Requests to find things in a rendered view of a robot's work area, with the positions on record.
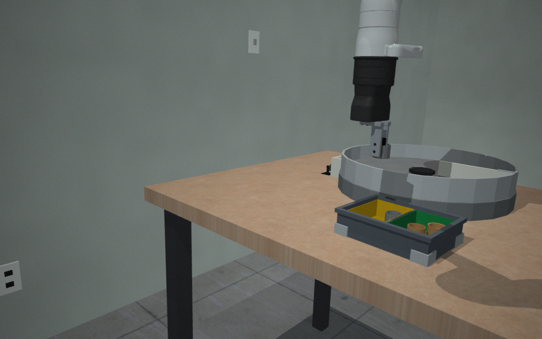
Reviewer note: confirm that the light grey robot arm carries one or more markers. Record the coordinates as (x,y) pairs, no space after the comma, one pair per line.
(379,13)

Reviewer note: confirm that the grey metal sleeve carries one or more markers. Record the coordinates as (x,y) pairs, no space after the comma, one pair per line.
(385,152)
(391,214)

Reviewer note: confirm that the bronze bushing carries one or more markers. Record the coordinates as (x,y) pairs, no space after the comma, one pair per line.
(432,227)
(417,227)

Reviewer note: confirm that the grey round turntable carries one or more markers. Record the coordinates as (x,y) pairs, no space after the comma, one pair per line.
(467,184)

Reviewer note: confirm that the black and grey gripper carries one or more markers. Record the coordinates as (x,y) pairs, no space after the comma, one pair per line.
(377,51)

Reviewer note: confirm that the dark grey divided bin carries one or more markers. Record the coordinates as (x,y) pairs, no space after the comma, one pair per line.
(363,220)

